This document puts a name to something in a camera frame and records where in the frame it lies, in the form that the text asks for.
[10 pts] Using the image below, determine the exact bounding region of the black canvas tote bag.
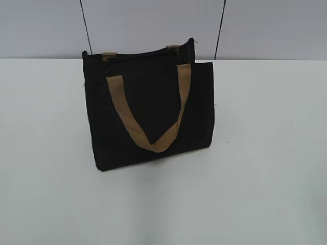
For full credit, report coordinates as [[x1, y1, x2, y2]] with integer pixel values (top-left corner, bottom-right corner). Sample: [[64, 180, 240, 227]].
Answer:
[[82, 38, 215, 172]]

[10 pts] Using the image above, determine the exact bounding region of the tan front bag handle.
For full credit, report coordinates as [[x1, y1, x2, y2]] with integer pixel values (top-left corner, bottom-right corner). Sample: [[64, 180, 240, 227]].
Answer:
[[106, 64, 192, 153]]

